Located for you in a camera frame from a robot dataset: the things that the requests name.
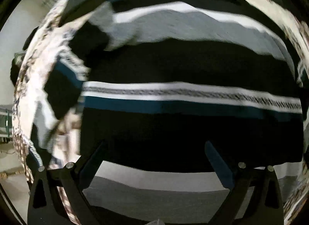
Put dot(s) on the floral cream brown blanket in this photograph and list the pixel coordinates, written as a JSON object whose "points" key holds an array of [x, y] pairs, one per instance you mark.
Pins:
{"points": [[31, 82]]}

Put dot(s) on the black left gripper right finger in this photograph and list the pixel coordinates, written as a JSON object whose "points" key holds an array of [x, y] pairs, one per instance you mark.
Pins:
{"points": [[265, 205]]}

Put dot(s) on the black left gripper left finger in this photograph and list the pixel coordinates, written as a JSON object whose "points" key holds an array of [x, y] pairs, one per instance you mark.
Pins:
{"points": [[45, 205]]}

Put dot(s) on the black grey striped sweater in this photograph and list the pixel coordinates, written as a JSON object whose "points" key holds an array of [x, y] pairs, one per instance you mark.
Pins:
{"points": [[183, 70]]}

